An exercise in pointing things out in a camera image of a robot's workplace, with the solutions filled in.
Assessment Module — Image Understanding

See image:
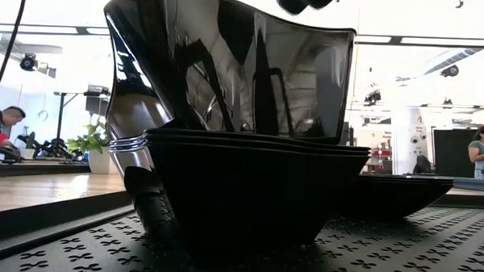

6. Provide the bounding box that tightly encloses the black wavy square mini plate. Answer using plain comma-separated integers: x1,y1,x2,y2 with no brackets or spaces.
108,132,372,160
99,0,359,145
105,141,371,258

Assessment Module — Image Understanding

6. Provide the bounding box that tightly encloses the black rounded square mini plate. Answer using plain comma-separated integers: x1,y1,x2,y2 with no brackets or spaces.
109,126,372,154
361,174,454,186

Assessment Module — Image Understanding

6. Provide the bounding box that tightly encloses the black hanging spotlight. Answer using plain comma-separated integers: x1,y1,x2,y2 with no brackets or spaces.
440,63,461,79
19,52,39,73
363,90,382,105

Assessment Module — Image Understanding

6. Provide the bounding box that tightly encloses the red shelf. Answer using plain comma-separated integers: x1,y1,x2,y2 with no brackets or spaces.
370,147,392,161

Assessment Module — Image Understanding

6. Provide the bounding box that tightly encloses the white round pillar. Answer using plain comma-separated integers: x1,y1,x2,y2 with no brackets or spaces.
388,107,429,176

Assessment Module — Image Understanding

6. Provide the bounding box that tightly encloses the black chair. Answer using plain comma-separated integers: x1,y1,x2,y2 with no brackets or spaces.
413,154,432,175

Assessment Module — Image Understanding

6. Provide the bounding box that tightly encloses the black partition panel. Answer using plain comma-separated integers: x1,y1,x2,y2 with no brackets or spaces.
431,127,480,178

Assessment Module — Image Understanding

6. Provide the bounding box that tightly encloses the person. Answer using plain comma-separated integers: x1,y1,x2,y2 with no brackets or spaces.
465,123,484,181
0,105,27,153

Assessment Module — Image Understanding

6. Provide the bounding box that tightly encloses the green plant in white pot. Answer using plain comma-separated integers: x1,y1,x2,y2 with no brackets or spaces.
65,119,121,175

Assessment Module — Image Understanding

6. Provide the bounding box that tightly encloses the black perforated metal tray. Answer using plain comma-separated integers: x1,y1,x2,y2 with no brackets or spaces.
0,0,484,272

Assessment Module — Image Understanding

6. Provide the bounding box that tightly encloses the silver slanted air duct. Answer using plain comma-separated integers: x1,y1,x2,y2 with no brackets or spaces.
423,31,484,77

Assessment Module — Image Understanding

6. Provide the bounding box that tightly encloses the black metal rig frame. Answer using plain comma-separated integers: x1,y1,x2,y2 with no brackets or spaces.
52,83,111,143

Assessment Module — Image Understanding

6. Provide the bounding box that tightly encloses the black hanging arm cable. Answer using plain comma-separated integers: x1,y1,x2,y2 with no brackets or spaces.
0,0,29,117

